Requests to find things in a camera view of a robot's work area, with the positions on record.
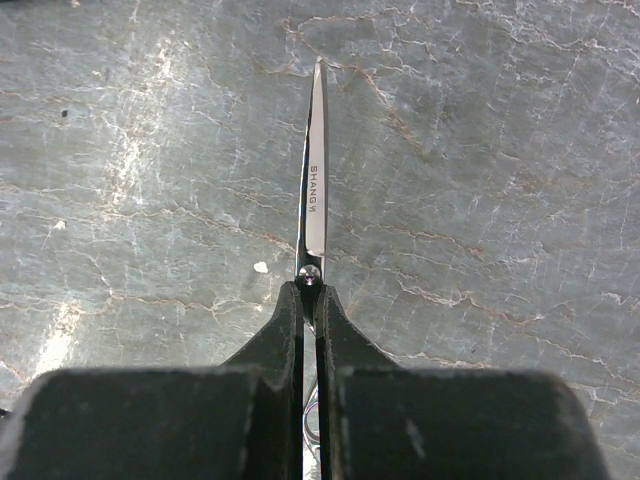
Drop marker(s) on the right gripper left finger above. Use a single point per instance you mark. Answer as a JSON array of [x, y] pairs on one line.
[[238, 420]]

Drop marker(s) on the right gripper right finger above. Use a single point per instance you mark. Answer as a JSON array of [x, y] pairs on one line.
[[382, 421]]

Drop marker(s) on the silver hair scissors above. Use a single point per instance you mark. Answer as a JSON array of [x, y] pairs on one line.
[[313, 201]]

